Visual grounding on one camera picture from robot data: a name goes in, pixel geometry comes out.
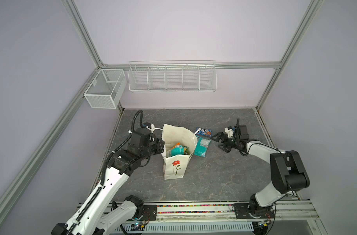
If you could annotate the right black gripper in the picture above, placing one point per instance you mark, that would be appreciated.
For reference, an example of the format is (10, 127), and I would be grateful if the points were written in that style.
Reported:
(226, 141)

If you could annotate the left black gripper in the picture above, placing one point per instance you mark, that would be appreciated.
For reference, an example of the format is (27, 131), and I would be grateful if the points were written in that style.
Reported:
(160, 145)

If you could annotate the teal snack packet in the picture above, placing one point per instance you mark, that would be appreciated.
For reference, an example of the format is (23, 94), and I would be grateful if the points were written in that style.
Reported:
(178, 151)

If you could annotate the white flower paper bag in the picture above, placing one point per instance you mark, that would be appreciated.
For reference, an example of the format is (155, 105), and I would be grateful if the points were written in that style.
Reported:
(175, 167)

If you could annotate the blue m&m's candy packet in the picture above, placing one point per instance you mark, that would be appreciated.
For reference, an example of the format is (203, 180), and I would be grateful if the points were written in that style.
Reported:
(203, 132)

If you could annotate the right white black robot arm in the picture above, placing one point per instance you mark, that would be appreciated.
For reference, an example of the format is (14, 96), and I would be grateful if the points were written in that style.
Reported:
(288, 173)

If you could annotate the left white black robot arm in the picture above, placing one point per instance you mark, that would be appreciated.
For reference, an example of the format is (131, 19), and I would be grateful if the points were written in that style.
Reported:
(107, 188)

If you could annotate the white mesh box basket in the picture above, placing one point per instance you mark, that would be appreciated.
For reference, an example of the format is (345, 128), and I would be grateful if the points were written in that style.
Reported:
(106, 89)

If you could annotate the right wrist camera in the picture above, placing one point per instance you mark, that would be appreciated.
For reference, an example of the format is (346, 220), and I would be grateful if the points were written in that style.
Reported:
(230, 132)

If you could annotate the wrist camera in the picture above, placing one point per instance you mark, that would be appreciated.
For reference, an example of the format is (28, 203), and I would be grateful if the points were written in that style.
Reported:
(230, 132)
(149, 126)

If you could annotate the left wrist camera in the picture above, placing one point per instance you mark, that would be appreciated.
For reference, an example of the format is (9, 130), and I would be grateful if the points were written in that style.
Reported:
(149, 126)

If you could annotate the white wire shelf basket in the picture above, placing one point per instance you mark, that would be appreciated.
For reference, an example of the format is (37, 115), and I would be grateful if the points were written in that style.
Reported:
(172, 76)

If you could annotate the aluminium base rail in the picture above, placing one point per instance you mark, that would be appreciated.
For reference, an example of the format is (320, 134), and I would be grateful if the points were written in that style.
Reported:
(196, 217)

